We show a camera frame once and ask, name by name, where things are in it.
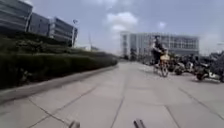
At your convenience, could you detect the grey concrete pavement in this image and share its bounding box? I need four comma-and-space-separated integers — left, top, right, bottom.
0, 60, 224, 128

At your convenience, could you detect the person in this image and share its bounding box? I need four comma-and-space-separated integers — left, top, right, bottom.
150, 34, 168, 66

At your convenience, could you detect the street lamp pole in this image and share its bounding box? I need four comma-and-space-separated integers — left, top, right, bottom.
71, 19, 78, 48

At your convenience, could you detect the yellow bicycle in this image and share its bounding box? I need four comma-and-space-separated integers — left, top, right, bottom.
152, 53, 171, 78

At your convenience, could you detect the dark green hedge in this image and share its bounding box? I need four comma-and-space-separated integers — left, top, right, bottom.
0, 31, 119, 90

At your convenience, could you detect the robot's own part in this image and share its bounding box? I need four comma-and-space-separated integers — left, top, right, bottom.
133, 118, 146, 128
68, 120, 81, 128

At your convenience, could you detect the grey concrete kerb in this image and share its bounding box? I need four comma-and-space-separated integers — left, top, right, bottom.
0, 63, 119, 104

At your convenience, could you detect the white curved glass building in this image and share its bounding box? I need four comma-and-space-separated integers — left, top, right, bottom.
120, 31, 200, 61

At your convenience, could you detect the row of parked motorcycles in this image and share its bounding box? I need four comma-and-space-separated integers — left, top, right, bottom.
139, 51, 224, 84

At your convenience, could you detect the dark glass striped building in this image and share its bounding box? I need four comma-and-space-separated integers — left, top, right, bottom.
0, 0, 79, 46

